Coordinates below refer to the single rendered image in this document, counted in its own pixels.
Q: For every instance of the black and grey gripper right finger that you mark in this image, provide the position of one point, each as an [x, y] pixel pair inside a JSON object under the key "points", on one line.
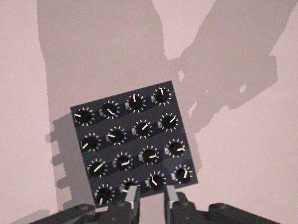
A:
{"points": [[181, 211]]}

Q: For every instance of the dark grey knob box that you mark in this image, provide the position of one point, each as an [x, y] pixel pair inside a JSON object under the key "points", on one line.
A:
{"points": [[140, 125]]}

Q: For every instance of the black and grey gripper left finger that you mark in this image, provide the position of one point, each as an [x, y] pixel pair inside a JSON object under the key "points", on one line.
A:
{"points": [[116, 213]]}

